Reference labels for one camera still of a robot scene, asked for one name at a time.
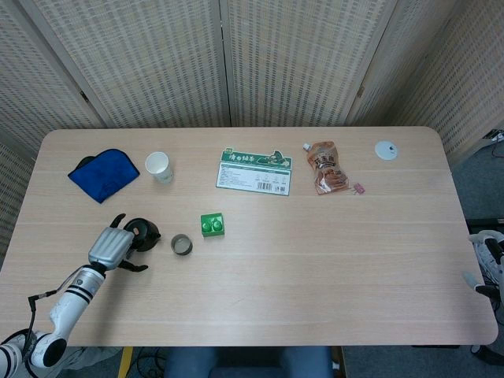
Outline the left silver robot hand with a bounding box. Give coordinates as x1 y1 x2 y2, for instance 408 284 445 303
87 213 150 273

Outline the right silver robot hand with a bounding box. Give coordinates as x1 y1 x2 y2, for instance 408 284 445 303
462 232 504 312

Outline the black round pot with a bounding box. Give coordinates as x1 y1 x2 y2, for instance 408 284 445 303
123 217 162 253

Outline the small grey cup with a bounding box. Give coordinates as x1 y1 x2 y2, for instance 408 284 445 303
170 233 194 258

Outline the blue folded cloth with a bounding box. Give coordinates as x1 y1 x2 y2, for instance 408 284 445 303
67 148 141 205

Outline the white paper cup, leaf print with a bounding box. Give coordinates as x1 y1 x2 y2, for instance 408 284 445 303
144 151 175 184

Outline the green building block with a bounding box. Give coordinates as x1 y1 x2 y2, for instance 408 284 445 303
200 212 226 239

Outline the yellow bar under table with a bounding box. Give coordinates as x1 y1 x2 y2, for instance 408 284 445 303
117 346 135 378

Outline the white round grommet cover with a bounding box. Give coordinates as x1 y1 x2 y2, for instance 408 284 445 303
374 140 399 161

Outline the green and white printed card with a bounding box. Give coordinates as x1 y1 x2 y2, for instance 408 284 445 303
215 146 294 197

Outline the blue robot body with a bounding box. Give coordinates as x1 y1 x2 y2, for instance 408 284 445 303
163 346 334 378

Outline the brown spouted drink pouch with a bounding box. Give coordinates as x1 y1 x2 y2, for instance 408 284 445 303
302 141 351 196

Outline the woven folding screen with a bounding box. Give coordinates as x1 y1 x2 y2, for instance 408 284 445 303
0 0 504 261

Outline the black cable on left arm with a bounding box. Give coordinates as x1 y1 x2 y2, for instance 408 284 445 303
21 271 86 359

